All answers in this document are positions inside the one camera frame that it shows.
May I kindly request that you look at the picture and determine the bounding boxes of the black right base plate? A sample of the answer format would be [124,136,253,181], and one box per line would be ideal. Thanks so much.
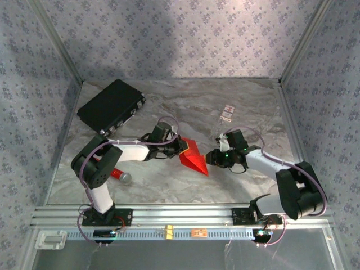
[231,207,284,226]

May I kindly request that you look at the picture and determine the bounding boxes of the aluminium side rail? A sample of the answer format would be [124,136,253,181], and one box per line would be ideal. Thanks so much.
[277,84,321,205]

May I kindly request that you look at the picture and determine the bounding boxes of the clear front panel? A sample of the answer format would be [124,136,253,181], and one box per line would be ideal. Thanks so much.
[30,238,343,270]

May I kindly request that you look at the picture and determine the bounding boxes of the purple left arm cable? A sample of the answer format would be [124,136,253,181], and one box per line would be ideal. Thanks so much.
[76,115,181,248]

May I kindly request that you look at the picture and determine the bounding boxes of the left control board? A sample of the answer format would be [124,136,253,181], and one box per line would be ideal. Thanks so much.
[93,229,118,240]

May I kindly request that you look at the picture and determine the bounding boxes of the aluminium front rail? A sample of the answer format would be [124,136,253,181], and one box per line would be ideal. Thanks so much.
[30,204,334,227]

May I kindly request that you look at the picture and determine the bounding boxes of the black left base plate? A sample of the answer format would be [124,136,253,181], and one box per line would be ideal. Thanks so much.
[82,208,133,227]

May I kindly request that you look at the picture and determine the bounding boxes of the grey slotted cable duct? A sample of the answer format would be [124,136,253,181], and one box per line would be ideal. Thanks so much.
[65,227,255,240]

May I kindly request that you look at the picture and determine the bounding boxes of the red marker with grey cap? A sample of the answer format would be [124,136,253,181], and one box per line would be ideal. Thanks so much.
[94,156,132,185]

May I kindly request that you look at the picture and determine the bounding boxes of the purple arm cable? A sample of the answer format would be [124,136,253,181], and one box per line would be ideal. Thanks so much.
[76,115,181,248]
[224,125,329,248]

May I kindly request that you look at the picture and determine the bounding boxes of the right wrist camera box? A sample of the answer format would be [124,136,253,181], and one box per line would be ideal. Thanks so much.
[216,134,230,151]

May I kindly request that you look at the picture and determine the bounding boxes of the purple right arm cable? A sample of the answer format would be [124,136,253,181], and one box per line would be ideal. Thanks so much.
[224,125,329,248]

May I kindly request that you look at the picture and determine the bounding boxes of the white plastic bracket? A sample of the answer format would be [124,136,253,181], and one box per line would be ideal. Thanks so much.
[35,229,68,250]

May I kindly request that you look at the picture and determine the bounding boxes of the black hard case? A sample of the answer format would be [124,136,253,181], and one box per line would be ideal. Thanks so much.
[76,79,146,135]

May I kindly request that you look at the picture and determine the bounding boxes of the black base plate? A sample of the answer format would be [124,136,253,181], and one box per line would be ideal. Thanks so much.
[231,207,284,226]
[82,208,133,227]

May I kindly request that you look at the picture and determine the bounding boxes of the control board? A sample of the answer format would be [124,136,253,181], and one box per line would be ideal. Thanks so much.
[252,228,273,242]
[93,229,118,240]

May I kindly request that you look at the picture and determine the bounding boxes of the right control board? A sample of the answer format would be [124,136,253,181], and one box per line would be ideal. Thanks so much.
[252,228,273,242]

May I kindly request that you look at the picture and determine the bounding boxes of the small clear labelled packet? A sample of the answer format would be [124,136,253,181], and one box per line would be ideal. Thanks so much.
[218,104,236,122]

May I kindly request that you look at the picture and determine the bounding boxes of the aluminium corner post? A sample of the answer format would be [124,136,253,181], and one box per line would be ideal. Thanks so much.
[28,0,85,84]
[277,0,335,87]

